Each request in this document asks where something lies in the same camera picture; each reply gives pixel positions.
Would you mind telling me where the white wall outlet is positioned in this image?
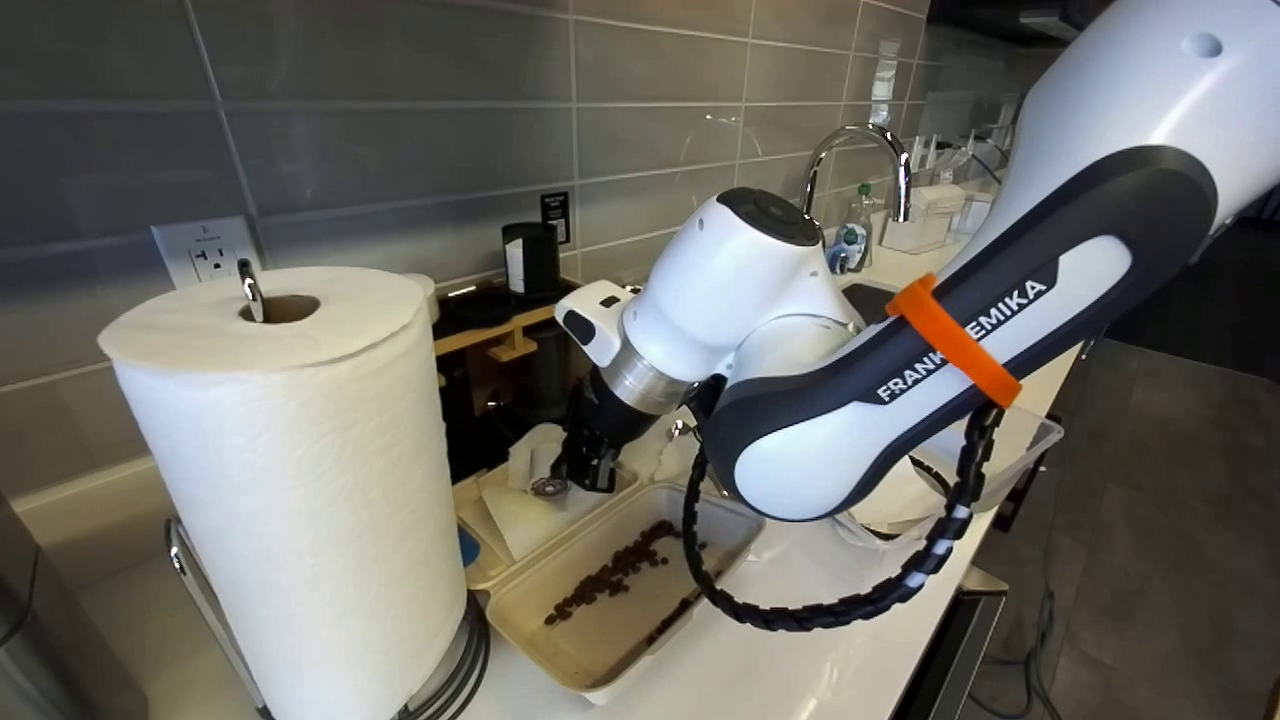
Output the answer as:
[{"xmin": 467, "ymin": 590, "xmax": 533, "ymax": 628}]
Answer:
[{"xmin": 150, "ymin": 211, "xmax": 270, "ymax": 293}]

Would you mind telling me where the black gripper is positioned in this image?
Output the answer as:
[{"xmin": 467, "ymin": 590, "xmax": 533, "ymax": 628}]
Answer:
[{"xmin": 547, "ymin": 375, "xmax": 665, "ymax": 500}]

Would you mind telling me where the beige take-away food container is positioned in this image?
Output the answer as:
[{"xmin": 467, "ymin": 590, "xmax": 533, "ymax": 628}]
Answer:
[{"xmin": 452, "ymin": 434, "xmax": 769, "ymax": 699}]

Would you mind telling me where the orange strap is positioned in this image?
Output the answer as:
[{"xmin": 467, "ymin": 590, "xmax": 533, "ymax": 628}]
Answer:
[{"xmin": 883, "ymin": 268, "xmax": 1028, "ymax": 412}]

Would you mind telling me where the black wall switch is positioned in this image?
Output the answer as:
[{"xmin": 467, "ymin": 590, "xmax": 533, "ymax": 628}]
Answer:
[{"xmin": 536, "ymin": 189, "xmax": 578, "ymax": 248}]

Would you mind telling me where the chrome faucet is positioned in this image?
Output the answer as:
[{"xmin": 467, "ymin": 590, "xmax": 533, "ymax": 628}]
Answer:
[{"xmin": 802, "ymin": 121, "xmax": 920, "ymax": 222}]

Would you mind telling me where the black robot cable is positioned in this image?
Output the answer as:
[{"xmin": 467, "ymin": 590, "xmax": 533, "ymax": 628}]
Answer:
[{"xmin": 677, "ymin": 395, "xmax": 1008, "ymax": 637}]

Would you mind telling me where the white paper towel roll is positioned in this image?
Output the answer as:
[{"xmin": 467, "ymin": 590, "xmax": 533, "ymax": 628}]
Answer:
[{"xmin": 94, "ymin": 258, "xmax": 472, "ymax": 720}]

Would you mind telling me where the stainless steel appliance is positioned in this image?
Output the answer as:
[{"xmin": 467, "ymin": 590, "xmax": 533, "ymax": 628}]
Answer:
[{"xmin": 0, "ymin": 493, "xmax": 152, "ymax": 720}]

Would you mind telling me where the coffee bean pile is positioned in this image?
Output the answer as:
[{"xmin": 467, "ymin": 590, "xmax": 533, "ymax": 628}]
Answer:
[{"xmin": 536, "ymin": 517, "xmax": 683, "ymax": 633}]

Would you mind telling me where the metal paper towel holder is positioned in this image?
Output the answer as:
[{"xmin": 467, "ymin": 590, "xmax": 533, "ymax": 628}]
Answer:
[{"xmin": 160, "ymin": 252, "xmax": 498, "ymax": 720}]

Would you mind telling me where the wooden organizer box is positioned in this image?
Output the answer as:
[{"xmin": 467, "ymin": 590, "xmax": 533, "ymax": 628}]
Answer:
[{"xmin": 432, "ymin": 274, "xmax": 607, "ymax": 487}]

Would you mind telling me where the blue label soap bottle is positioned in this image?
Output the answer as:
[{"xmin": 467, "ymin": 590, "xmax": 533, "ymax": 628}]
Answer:
[{"xmin": 823, "ymin": 215, "xmax": 871, "ymax": 280}]

